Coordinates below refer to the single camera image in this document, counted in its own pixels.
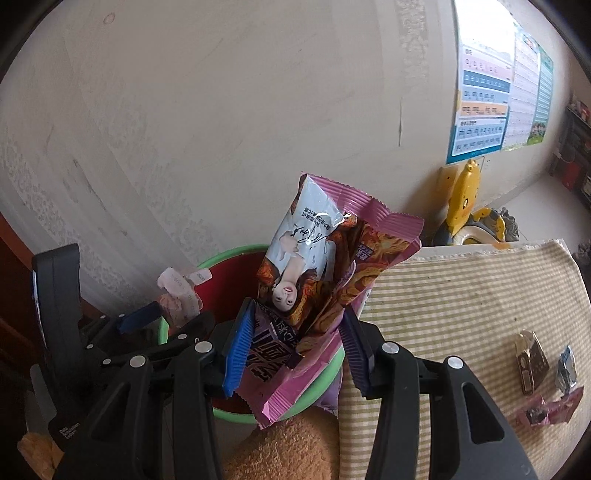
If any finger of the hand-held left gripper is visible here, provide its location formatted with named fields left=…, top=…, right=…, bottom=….
left=99, top=301, right=163, bottom=337
left=102, top=311, right=218, bottom=367

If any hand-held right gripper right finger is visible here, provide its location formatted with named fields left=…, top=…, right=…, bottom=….
left=339, top=309, right=539, bottom=480

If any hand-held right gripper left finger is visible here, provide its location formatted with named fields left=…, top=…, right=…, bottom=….
left=53, top=298, right=257, bottom=480

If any white paper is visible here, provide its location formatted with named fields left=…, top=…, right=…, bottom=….
left=157, top=267, right=212, bottom=326

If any red bin with green rim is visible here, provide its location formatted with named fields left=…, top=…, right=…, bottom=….
left=157, top=244, right=347, bottom=424

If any pink snack wrapper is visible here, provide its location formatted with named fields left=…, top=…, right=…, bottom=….
left=235, top=172, right=426, bottom=430

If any brown wooden board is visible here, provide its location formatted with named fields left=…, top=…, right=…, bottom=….
left=0, top=212, right=51, bottom=370

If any lavender plastic bag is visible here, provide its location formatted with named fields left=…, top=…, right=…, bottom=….
left=318, top=369, right=345, bottom=417

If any brown plush toy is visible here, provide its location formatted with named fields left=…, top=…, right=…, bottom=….
left=222, top=411, right=342, bottom=480

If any beige striped cloth mat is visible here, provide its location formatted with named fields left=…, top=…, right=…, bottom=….
left=337, top=237, right=591, bottom=480

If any small brown wrapper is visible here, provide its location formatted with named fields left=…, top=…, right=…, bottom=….
left=514, top=329, right=550, bottom=394

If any yellow toy vehicle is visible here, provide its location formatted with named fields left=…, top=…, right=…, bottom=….
left=431, top=158, right=509, bottom=247

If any dark grey cloth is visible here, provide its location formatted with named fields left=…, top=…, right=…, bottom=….
left=499, top=208, right=521, bottom=243

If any small pink wrapper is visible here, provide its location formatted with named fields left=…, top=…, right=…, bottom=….
left=515, top=387, right=585, bottom=428

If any small blue wrapper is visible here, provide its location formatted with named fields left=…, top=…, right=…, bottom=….
left=556, top=345, right=580, bottom=395

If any dark shelf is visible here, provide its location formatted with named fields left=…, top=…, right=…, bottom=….
left=549, top=92, right=591, bottom=206

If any wall poster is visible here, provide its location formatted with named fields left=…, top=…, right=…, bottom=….
left=445, top=0, right=555, bottom=165

